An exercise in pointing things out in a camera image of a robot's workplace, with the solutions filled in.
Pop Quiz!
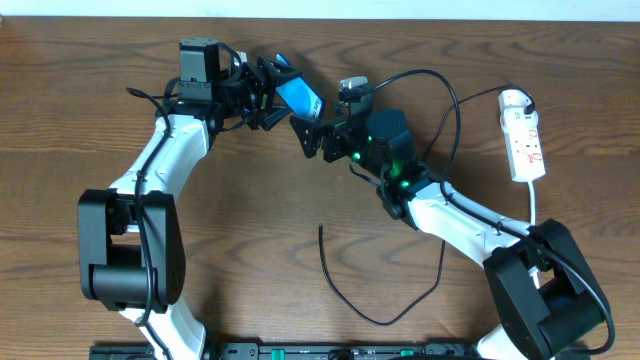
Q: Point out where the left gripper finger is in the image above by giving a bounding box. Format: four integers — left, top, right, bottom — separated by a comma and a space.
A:
259, 105, 291, 131
257, 57, 302, 86

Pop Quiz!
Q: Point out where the blue Galaxy smartphone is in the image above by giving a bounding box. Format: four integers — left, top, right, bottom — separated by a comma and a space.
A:
276, 75, 325, 119

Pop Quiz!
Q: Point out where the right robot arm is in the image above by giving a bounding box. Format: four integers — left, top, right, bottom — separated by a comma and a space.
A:
290, 105, 615, 359

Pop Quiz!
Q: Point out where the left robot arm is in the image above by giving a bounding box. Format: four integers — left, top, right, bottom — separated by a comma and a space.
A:
77, 38, 301, 359

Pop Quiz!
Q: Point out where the white USB charger adapter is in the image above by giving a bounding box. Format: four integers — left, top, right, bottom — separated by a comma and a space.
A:
498, 88, 535, 115

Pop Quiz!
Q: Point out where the white power strip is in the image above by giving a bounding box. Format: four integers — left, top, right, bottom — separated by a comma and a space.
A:
500, 108, 546, 183

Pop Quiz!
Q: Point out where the black right camera cable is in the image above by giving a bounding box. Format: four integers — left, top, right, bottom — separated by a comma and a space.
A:
347, 68, 616, 357

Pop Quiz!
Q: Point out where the black charging cable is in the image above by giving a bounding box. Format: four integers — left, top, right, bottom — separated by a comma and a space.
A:
317, 84, 536, 327

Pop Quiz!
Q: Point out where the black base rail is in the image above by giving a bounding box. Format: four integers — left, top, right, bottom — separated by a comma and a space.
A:
88, 343, 483, 360

